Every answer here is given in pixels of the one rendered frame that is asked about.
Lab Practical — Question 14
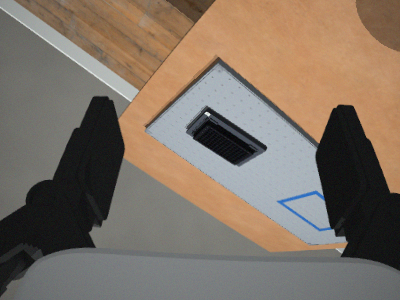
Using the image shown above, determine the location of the blue tape outline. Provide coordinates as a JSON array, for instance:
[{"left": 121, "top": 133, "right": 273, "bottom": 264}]
[{"left": 277, "top": 191, "right": 332, "bottom": 231}]

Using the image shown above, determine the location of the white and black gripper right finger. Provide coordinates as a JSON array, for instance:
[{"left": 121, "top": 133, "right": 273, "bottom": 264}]
[{"left": 315, "top": 105, "right": 400, "bottom": 270}]

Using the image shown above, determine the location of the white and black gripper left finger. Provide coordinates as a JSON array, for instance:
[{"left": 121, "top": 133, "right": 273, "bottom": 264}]
[{"left": 0, "top": 96, "right": 125, "bottom": 297}]

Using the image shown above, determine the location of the grey perforated breadboard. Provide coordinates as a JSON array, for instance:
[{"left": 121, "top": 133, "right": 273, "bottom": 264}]
[{"left": 144, "top": 59, "right": 348, "bottom": 246}]

